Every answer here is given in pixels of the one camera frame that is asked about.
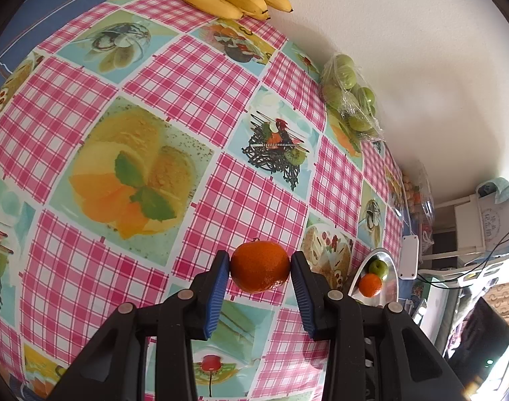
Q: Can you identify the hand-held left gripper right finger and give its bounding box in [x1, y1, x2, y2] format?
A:
[290, 251, 462, 401]

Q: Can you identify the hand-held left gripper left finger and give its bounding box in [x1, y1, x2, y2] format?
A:
[45, 250, 231, 401]

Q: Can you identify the orange tangerine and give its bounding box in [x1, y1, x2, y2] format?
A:
[230, 239, 290, 294]
[358, 273, 383, 298]

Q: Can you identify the round metal bowl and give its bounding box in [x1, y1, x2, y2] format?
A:
[347, 248, 401, 307]

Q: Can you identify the pink checkered tablecloth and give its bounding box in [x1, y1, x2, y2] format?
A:
[0, 0, 405, 401]

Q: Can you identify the white plastic box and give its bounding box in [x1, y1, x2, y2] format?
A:
[398, 235, 420, 280]

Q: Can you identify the pile of brown longans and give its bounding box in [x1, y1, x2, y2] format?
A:
[402, 177, 422, 218]

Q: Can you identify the clear plastic clamshell container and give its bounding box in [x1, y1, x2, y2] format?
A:
[400, 163, 436, 235]

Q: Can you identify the clear plastic tray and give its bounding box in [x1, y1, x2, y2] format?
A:
[319, 52, 382, 143]

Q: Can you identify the white chair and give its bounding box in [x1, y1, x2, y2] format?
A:
[430, 194, 509, 268]

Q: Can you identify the brown patterned curtain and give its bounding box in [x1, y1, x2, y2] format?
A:
[488, 282, 509, 330]

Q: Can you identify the white printed bucket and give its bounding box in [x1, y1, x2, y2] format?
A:
[478, 194, 509, 248]

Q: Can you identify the pile of small green apples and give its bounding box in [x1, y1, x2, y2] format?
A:
[321, 54, 378, 132]

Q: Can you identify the pale green cloth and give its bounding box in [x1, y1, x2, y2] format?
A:
[477, 176, 509, 207]

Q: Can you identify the black cable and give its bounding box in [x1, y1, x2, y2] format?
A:
[417, 221, 509, 289]

